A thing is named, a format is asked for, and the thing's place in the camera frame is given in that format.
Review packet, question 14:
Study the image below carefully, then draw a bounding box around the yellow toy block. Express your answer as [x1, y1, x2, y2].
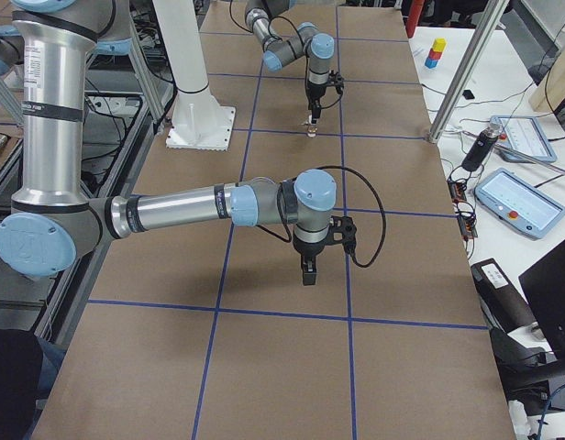
[431, 38, 447, 53]

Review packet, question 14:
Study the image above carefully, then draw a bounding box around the black monitor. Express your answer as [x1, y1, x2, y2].
[519, 239, 565, 358]

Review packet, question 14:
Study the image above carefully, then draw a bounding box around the red cylinder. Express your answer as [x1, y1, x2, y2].
[405, 0, 425, 39]

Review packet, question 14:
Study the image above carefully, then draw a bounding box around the brass PPR ball valve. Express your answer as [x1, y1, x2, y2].
[303, 118, 317, 138]

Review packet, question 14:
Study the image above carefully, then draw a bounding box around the far teach pendant tablet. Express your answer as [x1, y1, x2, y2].
[490, 115, 557, 163]

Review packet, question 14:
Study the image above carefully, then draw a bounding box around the red toy block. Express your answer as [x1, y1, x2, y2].
[427, 49, 442, 61]

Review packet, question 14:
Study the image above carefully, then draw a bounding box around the orange circuit board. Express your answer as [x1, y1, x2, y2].
[447, 179, 478, 242]

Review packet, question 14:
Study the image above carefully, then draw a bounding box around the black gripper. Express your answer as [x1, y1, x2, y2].
[305, 82, 324, 125]
[293, 236, 326, 285]

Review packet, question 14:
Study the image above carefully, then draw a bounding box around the near teach pendant tablet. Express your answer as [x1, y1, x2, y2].
[474, 168, 565, 239]

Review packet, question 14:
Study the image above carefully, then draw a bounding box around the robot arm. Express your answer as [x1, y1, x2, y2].
[244, 1, 344, 131]
[0, 1, 343, 285]

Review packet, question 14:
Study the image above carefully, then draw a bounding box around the blue toy block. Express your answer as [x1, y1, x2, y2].
[424, 58, 438, 69]

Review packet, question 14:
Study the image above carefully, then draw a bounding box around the black water bottle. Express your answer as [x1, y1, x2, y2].
[461, 126, 501, 172]

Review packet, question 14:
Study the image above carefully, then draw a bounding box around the small black box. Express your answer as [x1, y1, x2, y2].
[462, 89, 475, 100]

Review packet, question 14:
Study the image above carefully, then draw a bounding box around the aluminium frame post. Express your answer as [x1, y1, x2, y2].
[427, 0, 509, 144]

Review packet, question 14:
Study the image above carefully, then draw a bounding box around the teach pendant tablet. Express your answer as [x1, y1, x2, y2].
[490, 115, 557, 163]
[474, 168, 565, 239]

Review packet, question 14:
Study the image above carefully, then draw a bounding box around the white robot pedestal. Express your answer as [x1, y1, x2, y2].
[156, 1, 236, 150]

